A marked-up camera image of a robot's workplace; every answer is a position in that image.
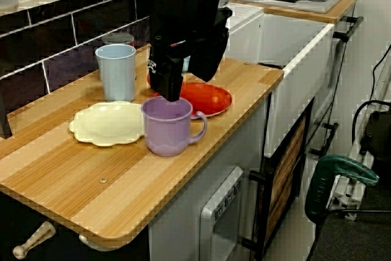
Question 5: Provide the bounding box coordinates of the wood pattern cabinet door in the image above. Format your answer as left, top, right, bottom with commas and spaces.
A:
261, 97, 315, 255

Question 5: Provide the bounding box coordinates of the red toy sausage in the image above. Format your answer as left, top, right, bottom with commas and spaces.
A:
146, 71, 227, 112

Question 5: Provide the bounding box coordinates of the grey ice dispenser panel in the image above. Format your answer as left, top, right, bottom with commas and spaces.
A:
200, 166, 245, 261

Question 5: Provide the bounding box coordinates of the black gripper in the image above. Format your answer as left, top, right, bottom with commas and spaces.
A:
148, 35, 192, 103

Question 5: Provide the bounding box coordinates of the red round plate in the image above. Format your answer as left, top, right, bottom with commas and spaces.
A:
153, 81, 232, 120

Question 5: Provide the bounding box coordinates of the cream lever knob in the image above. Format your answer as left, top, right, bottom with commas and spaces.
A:
12, 221, 57, 259

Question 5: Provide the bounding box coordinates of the green power drill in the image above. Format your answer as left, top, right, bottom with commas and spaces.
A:
305, 154, 380, 219

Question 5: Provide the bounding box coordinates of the black equipment box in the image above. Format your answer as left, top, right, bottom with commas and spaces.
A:
360, 109, 391, 167

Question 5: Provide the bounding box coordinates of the purple plastic mug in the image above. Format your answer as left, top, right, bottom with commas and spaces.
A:
141, 95, 208, 158

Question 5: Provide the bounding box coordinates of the cream scalloped plate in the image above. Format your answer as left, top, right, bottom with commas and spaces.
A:
68, 100, 146, 147

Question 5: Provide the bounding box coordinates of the white toy kitchen cabinet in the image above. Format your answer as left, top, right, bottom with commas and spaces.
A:
148, 2, 364, 261

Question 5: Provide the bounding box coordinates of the aluminium frame rail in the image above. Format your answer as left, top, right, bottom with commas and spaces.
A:
325, 59, 391, 222

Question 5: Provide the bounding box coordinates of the light blue plastic cup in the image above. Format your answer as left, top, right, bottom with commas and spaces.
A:
95, 43, 137, 103

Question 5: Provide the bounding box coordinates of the black bar handle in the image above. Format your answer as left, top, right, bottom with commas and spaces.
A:
241, 169, 269, 254
332, 15, 364, 43
309, 122, 339, 158

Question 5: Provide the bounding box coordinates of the dark tiled backsplash shelf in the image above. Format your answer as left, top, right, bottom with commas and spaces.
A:
0, 0, 153, 112

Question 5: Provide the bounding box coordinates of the thick black cable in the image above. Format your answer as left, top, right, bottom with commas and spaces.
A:
351, 99, 391, 152

